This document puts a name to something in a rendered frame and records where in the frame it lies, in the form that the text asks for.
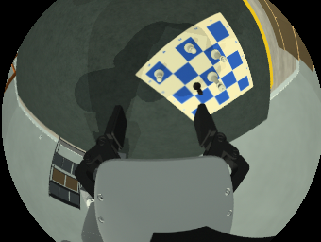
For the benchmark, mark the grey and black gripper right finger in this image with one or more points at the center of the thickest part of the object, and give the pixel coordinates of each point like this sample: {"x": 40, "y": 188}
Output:
{"x": 216, "y": 144}

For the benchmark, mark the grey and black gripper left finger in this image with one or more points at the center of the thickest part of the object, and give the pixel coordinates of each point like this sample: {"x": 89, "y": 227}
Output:
{"x": 107, "y": 147}

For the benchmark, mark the blue and cream chessboard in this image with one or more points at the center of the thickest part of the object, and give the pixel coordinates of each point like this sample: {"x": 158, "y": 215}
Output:
{"x": 182, "y": 69}

